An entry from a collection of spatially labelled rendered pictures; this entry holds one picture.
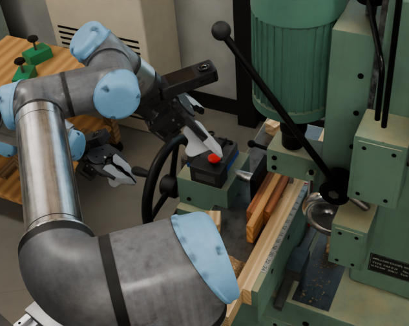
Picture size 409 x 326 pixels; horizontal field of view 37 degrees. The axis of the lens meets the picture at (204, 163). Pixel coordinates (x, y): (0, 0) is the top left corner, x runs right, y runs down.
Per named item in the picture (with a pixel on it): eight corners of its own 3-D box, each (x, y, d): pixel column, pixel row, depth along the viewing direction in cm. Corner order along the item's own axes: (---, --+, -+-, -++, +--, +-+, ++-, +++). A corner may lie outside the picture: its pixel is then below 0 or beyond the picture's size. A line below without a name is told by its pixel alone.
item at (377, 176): (358, 169, 119) (366, 107, 109) (405, 181, 116) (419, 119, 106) (346, 198, 114) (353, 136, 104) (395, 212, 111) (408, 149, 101)
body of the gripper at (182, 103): (161, 123, 127) (119, 90, 120) (192, 96, 125) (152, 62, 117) (168, 146, 122) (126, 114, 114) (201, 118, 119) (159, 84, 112)
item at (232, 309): (307, 156, 160) (307, 145, 157) (314, 158, 159) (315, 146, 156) (220, 325, 125) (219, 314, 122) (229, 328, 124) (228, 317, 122)
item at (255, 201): (273, 176, 155) (274, 161, 151) (280, 178, 154) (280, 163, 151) (246, 226, 144) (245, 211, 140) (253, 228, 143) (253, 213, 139)
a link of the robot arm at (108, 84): (79, 132, 99) (71, 96, 107) (146, 117, 101) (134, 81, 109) (68, 92, 94) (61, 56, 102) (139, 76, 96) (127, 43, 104)
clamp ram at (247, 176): (241, 174, 156) (241, 148, 149) (269, 182, 153) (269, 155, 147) (227, 198, 150) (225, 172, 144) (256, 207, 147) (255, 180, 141)
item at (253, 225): (283, 173, 156) (283, 156, 152) (289, 174, 155) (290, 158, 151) (246, 241, 140) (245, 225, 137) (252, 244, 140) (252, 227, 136)
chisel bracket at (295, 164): (276, 156, 148) (277, 129, 142) (334, 171, 143) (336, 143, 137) (265, 176, 143) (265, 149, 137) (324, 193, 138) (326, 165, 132)
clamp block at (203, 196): (204, 165, 164) (201, 140, 158) (251, 178, 159) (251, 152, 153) (178, 203, 155) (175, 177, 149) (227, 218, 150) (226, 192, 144)
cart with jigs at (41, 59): (35, 122, 325) (-1, 13, 281) (129, 148, 305) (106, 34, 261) (-51, 208, 283) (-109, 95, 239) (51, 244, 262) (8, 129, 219)
